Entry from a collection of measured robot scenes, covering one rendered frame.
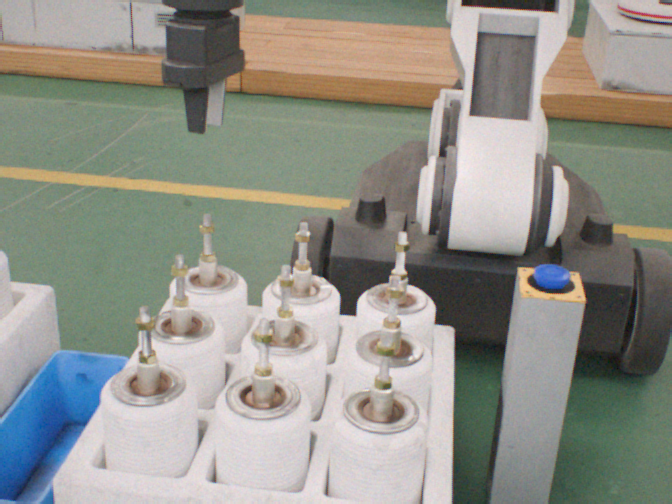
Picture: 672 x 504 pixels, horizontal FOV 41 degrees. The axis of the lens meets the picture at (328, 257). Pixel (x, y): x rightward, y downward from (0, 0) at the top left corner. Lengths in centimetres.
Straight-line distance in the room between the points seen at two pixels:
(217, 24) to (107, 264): 85
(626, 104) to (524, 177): 166
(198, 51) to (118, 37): 209
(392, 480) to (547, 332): 26
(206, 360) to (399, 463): 26
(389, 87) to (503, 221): 165
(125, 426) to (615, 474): 68
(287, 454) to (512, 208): 49
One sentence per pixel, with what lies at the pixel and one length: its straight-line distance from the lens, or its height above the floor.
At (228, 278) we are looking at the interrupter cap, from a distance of 113.
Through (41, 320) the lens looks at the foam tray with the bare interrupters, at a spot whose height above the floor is 15.
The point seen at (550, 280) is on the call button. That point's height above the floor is 33.
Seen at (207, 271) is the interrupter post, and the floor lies 27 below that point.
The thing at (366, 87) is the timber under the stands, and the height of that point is 5.
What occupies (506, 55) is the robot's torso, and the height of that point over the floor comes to 49.
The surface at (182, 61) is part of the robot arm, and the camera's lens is 99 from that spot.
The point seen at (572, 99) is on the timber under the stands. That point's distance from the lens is 283.
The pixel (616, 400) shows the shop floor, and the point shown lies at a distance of 145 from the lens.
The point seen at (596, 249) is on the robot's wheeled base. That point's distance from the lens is 141.
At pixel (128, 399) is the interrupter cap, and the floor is 25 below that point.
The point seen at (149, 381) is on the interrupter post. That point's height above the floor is 26.
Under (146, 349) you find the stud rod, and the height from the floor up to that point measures 30.
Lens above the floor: 77
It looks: 26 degrees down
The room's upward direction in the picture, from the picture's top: 3 degrees clockwise
